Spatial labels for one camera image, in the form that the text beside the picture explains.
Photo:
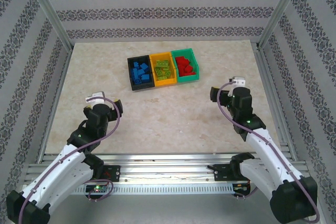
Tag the aluminium side rail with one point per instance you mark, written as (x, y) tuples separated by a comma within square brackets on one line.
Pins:
[(274, 100), (52, 103)]

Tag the left black and white robot arm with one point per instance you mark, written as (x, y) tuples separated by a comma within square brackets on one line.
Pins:
[(36, 212)]

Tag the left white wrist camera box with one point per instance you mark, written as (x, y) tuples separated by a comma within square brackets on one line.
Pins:
[(97, 94)]

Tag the black plastic bin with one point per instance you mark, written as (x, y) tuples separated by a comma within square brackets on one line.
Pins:
[(143, 87)]

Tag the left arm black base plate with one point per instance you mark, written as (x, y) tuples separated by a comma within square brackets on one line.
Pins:
[(115, 172)]

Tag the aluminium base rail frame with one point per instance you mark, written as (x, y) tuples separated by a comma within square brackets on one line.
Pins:
[(168, 167)]

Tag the circuit board with green light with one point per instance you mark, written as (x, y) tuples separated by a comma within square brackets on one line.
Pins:
[(95, 188)]

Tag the grey metal shelf panel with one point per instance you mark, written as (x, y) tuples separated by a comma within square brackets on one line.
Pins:
[(168, 211)]

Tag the green plastic bin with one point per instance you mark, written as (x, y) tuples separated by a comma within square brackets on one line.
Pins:
[(189, 78)]

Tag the small blue lego brick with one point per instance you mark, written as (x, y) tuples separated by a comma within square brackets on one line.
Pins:
[(141, 72), (145, 77), (136, 64), (137, 81)]

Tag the long lime green lego brick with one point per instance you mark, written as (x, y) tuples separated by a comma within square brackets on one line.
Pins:
[(158, 71), (162, 64)]

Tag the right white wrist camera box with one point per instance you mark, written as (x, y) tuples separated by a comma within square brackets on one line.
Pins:
[(239, 81)]

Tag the red lego brick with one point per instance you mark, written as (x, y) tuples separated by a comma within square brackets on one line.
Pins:
[(192, 73), (190, 67), (180, 60), (181, 66), (187, 61), (183, 72)]

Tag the right black and white robot arm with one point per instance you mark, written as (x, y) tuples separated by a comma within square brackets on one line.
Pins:
[(291, 205)]

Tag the small dark circuit board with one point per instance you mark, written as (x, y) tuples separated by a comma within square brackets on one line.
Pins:
[(240, 187)]

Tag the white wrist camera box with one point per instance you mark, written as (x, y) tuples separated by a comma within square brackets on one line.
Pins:
[(97, 94), (239, 81)]

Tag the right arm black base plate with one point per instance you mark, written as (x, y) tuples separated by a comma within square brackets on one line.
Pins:
[(220, 172)]

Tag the yellow plastic bin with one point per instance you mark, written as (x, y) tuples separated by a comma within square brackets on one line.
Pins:
[(165, 83)]

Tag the aluminium frame post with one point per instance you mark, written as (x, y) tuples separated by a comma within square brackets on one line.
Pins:
[(278, 11), (50, 11)]

